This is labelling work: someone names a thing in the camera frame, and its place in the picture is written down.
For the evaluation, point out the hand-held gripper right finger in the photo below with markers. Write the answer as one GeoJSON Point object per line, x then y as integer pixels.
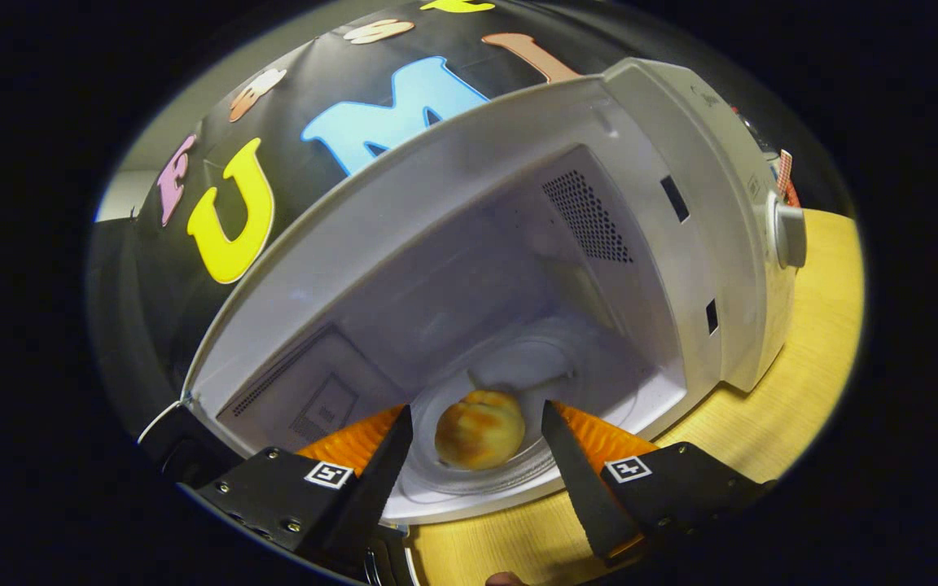
{"type": "Point", "coordinates": [583, 480]}

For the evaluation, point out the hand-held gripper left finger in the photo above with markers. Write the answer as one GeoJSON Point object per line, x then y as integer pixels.
{"type": "Point", "coordinates": [375, 480]}

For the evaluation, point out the golden bread bun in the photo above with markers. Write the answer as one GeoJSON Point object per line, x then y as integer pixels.
{"type": "Point", "coordinates": [479, 431]}

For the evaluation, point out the white microwave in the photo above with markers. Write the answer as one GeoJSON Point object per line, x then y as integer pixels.
{"type": "Point", "coordinates": [453, 244]}

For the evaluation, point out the black backdrop cloth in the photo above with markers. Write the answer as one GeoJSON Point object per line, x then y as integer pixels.
{"type": "Point", "coordinates": [164, 309]}

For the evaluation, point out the red white checked sachet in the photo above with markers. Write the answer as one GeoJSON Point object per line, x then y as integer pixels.
{"type": "Point", "coordinates": [785, 175]}

